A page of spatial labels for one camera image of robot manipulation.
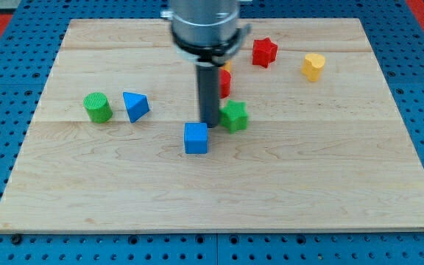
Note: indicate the blue triangular prism block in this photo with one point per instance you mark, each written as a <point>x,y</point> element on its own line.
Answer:
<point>136,105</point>

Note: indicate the green cylinder block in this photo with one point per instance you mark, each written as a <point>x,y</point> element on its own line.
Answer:
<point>97,107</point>

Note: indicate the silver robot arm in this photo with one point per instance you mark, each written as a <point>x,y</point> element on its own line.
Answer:
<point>207,33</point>

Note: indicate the yellow heart block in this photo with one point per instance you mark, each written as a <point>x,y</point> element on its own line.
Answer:
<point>313,65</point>

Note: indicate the red star block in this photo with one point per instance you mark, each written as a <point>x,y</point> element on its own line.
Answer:
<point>264,52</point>

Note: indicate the yellow block behind rod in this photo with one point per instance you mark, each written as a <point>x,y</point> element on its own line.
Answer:
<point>227,66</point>

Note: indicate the wooden board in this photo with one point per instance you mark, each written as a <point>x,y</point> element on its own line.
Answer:
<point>330,156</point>

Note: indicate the green star block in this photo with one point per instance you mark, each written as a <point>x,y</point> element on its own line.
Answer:
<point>234,116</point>

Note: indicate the blue cube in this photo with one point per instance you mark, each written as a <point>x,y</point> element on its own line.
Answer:
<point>195,138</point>

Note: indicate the red cylinder block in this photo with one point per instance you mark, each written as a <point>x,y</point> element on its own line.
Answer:
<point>225,83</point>

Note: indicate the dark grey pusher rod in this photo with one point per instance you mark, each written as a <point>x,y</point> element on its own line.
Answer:
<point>208,94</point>

